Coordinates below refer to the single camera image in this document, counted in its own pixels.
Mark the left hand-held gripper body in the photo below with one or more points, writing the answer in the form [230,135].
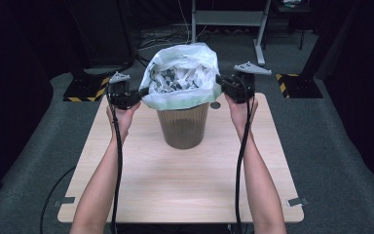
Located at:
[120,92]

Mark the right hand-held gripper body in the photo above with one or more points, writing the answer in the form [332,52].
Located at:
[242,84]

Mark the white plastic trash bag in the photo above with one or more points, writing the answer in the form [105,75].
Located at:
[181,74]

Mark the ribbed translucent grey trash can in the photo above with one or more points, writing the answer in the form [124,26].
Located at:
[183,126]

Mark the person's left hand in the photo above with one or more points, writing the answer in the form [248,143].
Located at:
[122,120]

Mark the person's right hand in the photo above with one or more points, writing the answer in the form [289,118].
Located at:
[240,113]

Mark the black stand with striped base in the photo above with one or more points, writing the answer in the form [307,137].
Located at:
[302,86]
[84,87]

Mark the black panel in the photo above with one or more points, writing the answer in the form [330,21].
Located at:
[104,32]

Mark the dark side table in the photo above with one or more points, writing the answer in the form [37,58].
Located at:
[292,13]

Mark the dark curtain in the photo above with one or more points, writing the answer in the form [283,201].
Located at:
[366,81]
[9,97]

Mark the grey tape strip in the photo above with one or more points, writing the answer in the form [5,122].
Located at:
[297,202]
[65,200]

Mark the person's dark clothing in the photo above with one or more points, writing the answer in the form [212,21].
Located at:
[175,229]

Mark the white metal desk frame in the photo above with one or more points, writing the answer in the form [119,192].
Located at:
[229,18]

